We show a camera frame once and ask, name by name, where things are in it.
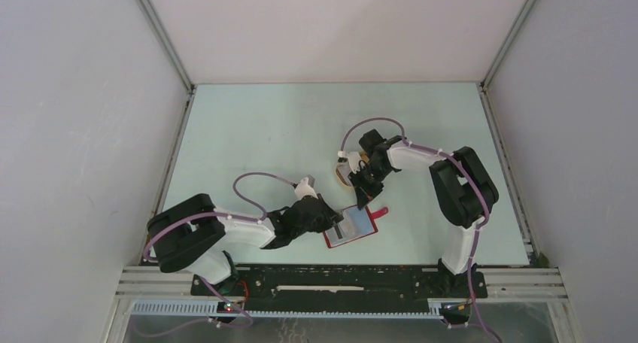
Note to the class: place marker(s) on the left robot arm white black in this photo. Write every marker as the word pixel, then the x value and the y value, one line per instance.
pixel 189 236

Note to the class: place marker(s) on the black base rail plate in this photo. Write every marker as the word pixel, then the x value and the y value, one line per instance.
pixel 352 288

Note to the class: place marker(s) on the white VIP card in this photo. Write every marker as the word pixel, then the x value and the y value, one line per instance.
pixel 350 224

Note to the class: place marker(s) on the beige oval tray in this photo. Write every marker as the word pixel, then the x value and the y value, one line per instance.
pixel 344 179

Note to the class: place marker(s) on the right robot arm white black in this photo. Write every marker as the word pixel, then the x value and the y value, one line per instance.
pixel 464 190

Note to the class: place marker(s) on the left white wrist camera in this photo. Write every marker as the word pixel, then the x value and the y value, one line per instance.
pixel 305 187

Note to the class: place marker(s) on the white cable duct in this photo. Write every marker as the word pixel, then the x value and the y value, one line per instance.
pixel 194 308

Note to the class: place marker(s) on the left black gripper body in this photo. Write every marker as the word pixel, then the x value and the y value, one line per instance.
pixel 322 223

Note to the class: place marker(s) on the red card holder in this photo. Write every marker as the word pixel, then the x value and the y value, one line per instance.
pixel 367 225

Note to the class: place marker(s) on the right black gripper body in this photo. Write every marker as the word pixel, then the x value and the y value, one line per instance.
pixel 369 179

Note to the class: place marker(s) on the white magnetic stripe card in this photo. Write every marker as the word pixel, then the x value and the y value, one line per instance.
pixel 337 233

